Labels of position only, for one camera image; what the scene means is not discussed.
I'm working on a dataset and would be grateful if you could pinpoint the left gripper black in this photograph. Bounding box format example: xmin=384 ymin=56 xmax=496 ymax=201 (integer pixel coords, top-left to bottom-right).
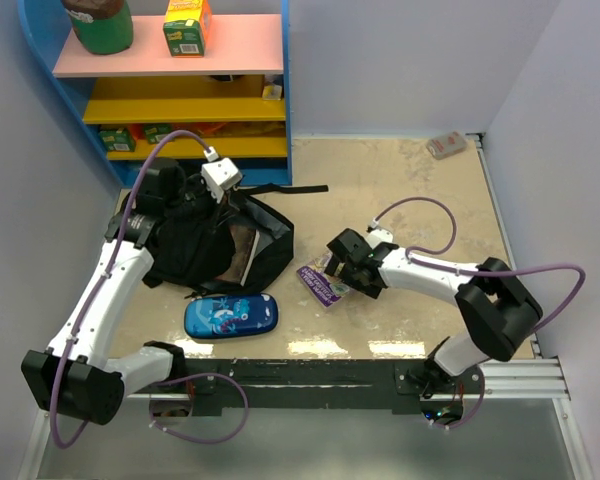
xmin=166 ymin=174 xmax=239 ymax=234

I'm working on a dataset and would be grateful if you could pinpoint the purple 52-Storey Treehouse book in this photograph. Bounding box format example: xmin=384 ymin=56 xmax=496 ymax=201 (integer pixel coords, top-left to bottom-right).
xmin=296 ymin=252 xmax=353 ymax=309

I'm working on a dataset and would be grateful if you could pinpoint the black student backpack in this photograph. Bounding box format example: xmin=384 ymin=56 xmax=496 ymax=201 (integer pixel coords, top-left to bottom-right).
xmin=105 ymin=181 xmax=329 ymax=296

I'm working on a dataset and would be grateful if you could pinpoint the A Tale of Two Cities book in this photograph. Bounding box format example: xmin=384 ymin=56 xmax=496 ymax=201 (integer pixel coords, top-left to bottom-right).
xmin=217 ymin=224 xmax=260 ymax=286

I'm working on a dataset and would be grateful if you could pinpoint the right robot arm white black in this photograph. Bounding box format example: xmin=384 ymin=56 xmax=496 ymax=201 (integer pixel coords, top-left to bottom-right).
xmin=326 ymin=228 xmax=543 ymax=396

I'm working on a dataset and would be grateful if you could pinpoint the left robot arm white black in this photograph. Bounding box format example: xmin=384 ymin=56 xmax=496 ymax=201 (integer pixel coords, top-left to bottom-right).
xmin=21 ymin=164 xmax=187 ymax=425

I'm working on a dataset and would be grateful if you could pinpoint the green brown bag on shelf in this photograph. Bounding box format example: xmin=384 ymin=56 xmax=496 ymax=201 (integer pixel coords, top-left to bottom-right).
xmin=62 ymin=0 xmax=134 ymax=55

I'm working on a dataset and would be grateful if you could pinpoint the orange snack packet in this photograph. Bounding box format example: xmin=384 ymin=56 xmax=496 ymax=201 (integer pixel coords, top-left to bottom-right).
xmin=192 ymin=122 xmax=228 ymax=137

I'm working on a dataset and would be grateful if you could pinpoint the green small box right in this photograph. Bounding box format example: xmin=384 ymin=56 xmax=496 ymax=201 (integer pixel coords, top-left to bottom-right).
xmin=142 ymin=123 xmax=174 ymax=145

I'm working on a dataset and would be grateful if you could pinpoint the green small box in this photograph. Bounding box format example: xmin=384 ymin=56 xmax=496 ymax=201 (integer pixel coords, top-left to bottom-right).
xmin=142 ymin=123 xmax=174 ymax=145
xmin=98 ymin=125 xmax=136 ymax=152

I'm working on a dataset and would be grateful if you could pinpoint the green small box left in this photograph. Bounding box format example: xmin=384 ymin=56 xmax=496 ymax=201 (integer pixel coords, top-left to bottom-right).
xmin=98 ymin=125 xmax=136 ymax=152

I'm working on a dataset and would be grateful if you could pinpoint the blue shelf unit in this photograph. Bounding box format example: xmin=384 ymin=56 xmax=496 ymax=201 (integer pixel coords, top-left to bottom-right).
xmin=17 ymin=1 xmax=293 ymax=186

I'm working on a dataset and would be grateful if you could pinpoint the blue dinosaur pencil case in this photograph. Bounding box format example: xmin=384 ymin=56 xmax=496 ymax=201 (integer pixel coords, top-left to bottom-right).
xmin=184 ymin=294 xmax=279 ymax=340

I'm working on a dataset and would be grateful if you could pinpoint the small yellow white box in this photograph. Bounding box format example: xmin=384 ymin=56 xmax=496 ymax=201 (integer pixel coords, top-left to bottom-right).
xmin=261 ymin=84 xmax=284 ymax=101

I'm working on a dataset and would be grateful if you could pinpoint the grey red packet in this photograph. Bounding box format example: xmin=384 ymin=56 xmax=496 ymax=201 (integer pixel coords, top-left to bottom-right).
xmin=426 ymin=131 xmax=468 ymax=160

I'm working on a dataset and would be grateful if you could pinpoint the yellow green box on shelf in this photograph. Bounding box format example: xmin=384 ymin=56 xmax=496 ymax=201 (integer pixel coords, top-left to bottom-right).
xmin=163 ymin=0 xmax=212 ymax=57

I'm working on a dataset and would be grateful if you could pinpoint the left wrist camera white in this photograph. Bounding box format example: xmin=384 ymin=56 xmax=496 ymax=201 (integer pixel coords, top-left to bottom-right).
xmin=201 ymin=146 xmax=243 ymax=204

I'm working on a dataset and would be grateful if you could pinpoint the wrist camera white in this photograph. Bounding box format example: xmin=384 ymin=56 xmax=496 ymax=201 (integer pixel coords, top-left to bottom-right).
xmin=201 ymin=146 xmax=243 ymax=204
xmin=365 ymin=225 xmax=394 ymax=250

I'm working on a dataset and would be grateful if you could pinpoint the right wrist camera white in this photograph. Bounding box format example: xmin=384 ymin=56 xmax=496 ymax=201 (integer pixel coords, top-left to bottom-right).
xmin=365 ymin=225 xmax=394 ymax=250

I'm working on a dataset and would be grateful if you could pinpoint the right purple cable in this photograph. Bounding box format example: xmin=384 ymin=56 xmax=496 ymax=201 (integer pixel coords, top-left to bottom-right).
xmin=372 ymin=197 xmax=587 ymax=431

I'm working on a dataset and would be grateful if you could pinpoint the purple cable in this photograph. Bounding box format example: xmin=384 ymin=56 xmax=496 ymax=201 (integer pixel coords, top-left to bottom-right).
xmin=372 ymin=197 xmax=587 ymax=431
xmin=48 ymin=129 xmax=250 ymax=449

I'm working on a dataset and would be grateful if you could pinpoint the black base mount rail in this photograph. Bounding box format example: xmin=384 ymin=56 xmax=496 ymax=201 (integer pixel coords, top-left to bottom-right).
xmin=185 ymin=358 xmax=456 ymax=416

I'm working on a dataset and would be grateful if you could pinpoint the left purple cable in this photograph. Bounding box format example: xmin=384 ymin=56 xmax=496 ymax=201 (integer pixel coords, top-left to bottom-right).
xmin=48 ymin=129 xmax=250 ymax=449

